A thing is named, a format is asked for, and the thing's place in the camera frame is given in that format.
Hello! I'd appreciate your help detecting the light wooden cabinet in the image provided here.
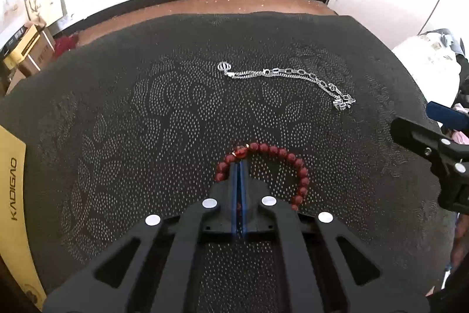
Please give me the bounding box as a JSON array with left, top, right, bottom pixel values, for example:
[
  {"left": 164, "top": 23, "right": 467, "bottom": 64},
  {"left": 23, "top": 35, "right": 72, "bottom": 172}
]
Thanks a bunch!
[{"left": 26, "top": 0, "right": 64, "bottom": 27}]

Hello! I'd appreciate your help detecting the black patterned table mat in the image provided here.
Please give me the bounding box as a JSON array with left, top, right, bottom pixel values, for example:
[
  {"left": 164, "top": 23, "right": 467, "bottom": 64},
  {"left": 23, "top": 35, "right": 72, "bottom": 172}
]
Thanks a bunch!
[{"left": 1, "top": 13, "right": 467, "bottom": 312}]

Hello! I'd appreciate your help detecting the yellow jewelry box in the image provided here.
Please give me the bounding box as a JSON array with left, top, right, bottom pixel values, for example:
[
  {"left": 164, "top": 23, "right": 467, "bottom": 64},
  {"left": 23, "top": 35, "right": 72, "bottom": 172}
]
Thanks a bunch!
[{"left": 1, "top": 128, "right": 46, "bottom": 310}]

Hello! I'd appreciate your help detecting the red cloth on floor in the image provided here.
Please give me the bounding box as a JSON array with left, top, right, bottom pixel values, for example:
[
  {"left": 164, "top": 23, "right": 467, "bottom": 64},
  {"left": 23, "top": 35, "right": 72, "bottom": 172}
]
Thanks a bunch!
[{"left": 54, "top": 34, "right": 79, "bottom": 58}]

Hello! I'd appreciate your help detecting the silver chain bracelet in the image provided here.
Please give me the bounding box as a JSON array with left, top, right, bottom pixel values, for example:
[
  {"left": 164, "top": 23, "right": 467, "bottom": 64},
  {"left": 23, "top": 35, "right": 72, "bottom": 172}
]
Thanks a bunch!
[{"left": 217, "top": 60, "right": 357, "bottom": 111}]

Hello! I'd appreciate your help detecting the red bead bracelet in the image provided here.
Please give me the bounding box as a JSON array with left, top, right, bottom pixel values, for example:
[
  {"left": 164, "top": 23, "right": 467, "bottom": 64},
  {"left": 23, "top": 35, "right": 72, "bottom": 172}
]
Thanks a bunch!
[{"left": 214, "top": 141, "right": 311, "bottom": 212}]

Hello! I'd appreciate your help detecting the yellow cardboard box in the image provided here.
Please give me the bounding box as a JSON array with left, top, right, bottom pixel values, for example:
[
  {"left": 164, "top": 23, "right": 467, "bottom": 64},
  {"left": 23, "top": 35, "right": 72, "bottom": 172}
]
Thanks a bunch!
[{"left": 2, "top": 25, "right": 55, "bottom": 77}]

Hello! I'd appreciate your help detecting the white cloth bundle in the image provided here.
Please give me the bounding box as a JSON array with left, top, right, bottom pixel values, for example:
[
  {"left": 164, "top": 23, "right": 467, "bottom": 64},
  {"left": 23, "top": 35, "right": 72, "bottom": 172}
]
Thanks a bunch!
[{"left": 393, "top": 28, "right": 466, "bottom": 107}]

